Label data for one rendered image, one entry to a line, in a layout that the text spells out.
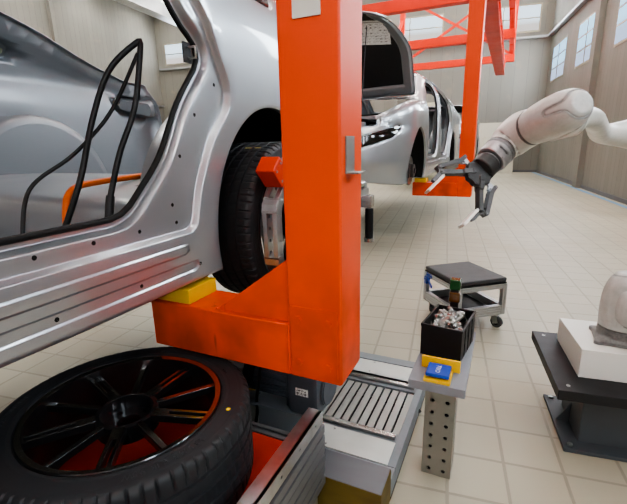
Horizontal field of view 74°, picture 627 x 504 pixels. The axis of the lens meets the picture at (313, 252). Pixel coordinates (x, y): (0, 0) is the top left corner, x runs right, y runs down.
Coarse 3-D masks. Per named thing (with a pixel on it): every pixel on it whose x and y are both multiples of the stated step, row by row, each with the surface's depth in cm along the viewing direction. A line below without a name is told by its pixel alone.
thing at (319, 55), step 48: (288, 0) 94; (336, 0) 89; (288, 48) 96; (336, 48) 92; (288, 96) 99; (336, 96) 94; (288, 144) 102; (336, 144) 97; (288, 192) 106; (336, 192) 100; (288, 240) 109; (336, 240) 103; (288, 288) 113; (336, 288) 106; (336, 336) 109; (336, 384) 114
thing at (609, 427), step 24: (552, 336) 187; (552, 360) 166; (552, 384) 155; (576, 384) 150; (600, 384) 150; (624, 384) 149; (552, 408) 182; (576, 408) 165; (600, 408) 156; (624, 408) 142; (576, 432) 163; (600, 432) 158; (624, 432) 156; (600, 456) 155; (624, 456) 153
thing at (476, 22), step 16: (480, 0) 431; (480, 16) 434; (480, 32) 437; (480, 48) 441; (480, 64) 445; (464, 80) 455; (464, 96) 458; (464, 112) 462; (464, 128) 466; (464, 144) 470; (448, 176) 487; (416, 192) 506; (432, 192) 498; (448, 192) 490; (464, 192) 483
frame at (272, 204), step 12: (276, 192) 153; (264, 204) 147; (276, 204) 145; (264, 216) 148; (276, 216) 146; (264, 228) 150; (276, 228) 147; (264, 240) 151; (276, 240) 149; (264, 252) 152; (276, 252) 150; (276, 264) 151
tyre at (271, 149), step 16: (240, 144) 168; (256, 144) 164; (272, 144) 161; (240, 160) 155; (256, 160) 152; (224, 176) 154; (240, 176) 150; (256, 176) 149; (224, 192) 150; (240, 192) 148; (256, 192) 148; (224, 208) 150; (240, 208) 146; (256, 208) 149; (224, 224) 150; (240, 224) 147; (256, 224) 150; (224, 240) 151; (240, 240) 148; (256, 240) 151; (224, 256) 154; (240, 256) 151; (256, 256) 152; (224, 272) 160; (240, 272) 156; (256, 272) 154; (240, 288) 167
